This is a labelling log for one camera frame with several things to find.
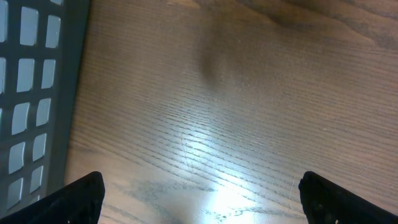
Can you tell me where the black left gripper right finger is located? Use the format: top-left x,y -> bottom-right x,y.
298,171 -> 397,224

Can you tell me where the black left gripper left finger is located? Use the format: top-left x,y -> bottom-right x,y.
1,171 -> 105,224

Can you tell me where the grey plastic basket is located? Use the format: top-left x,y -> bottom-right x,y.
1,0 -> 91,217

